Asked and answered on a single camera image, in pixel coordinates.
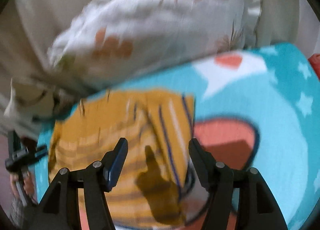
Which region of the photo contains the turquoise cartoon fleece blanket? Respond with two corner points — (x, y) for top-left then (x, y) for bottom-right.
(35, 42), (320, 230)

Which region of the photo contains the red cloth bag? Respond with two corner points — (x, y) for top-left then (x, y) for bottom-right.
(308, 54), (320, 79)

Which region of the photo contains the white floral leaf pillow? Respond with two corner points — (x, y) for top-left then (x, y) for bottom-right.
(48, 0), (261, 87)

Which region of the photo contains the yellow striped small shirt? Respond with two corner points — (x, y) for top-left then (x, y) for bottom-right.
(48, 89), (194, 228)

